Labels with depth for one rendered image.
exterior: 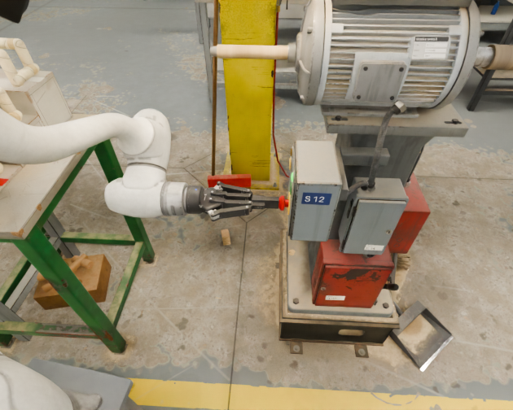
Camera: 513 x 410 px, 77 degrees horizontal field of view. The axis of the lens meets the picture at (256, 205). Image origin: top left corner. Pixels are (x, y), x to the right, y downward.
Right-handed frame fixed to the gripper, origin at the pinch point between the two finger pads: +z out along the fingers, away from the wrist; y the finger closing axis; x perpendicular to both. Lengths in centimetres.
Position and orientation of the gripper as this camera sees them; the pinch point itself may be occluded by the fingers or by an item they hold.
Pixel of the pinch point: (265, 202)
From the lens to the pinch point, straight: 83.7
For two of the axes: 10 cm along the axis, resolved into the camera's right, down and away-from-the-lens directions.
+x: 0.0, -6.9, -7.2
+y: -0.5, 7.2, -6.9
